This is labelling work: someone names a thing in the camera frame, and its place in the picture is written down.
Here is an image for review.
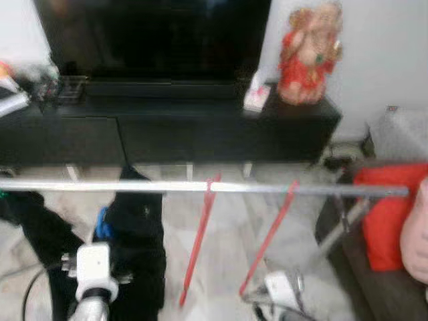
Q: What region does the small white pink box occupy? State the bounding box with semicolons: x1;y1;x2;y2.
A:
243;72;272;113

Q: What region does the red cushion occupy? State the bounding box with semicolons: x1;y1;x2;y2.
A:
352;163;428;272

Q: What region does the silver metal clothes rack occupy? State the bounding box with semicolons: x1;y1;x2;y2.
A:
0;178;411;258

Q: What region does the blue plastic hanger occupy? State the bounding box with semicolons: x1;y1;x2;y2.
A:
94;206;116;243

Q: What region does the pink cat pillow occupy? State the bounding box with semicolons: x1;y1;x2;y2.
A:
401;179;428;285

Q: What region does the black garment white print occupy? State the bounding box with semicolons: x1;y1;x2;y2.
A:
100;165;167;321

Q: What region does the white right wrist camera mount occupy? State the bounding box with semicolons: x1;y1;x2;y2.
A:
263;270;303;312

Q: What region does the green black gadget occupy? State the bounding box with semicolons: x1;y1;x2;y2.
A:
27;64;89;106

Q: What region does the red gold figurine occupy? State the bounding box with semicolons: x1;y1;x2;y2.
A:
276;0;344;106

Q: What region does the dark grey sofa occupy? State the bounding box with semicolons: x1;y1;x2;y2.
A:
314;160;428;321

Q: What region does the black t-shirt green logo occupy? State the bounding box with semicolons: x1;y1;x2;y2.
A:
0;189;86;321

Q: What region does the black soundbar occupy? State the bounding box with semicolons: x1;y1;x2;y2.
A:
86;79;245;101

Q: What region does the black television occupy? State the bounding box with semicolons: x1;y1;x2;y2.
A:
33;0;273;78

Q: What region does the black tv cabinet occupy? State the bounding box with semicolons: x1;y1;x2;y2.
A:
0;90;343;168

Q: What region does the white plastic bag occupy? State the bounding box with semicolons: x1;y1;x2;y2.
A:
366;106;428;163

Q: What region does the red plastic hanger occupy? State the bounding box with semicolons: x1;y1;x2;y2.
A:
179;174;222;308
239;179;300;299

